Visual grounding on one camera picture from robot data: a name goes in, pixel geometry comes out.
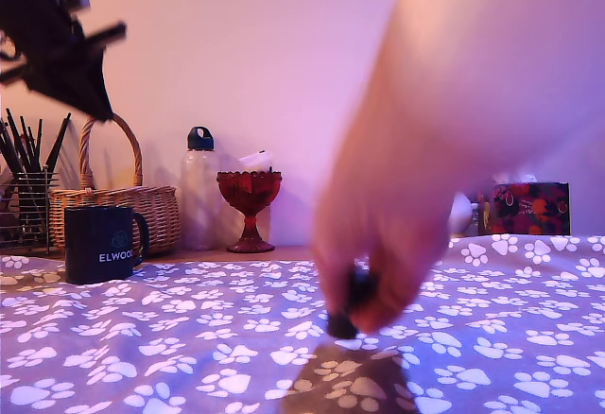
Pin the dark coffee capsule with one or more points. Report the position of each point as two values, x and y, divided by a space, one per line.
342 326

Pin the person's hand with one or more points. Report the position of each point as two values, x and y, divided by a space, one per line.
387 206

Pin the dark mug with white lettering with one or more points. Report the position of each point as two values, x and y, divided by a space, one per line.
99 234

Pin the clear bottle with dark cap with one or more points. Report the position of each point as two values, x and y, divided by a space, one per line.
200 196

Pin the white packet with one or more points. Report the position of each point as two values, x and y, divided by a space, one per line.
255 161

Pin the red glass goblet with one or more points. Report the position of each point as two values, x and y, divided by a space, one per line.
249 192

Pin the paw print cloth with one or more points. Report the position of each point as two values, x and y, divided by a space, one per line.
189 338

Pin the white tissue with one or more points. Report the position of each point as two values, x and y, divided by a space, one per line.
524 178

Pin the floral tissue box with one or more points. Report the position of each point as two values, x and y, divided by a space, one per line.
529 208

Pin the small white round camera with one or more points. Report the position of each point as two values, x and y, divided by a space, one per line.
462 213

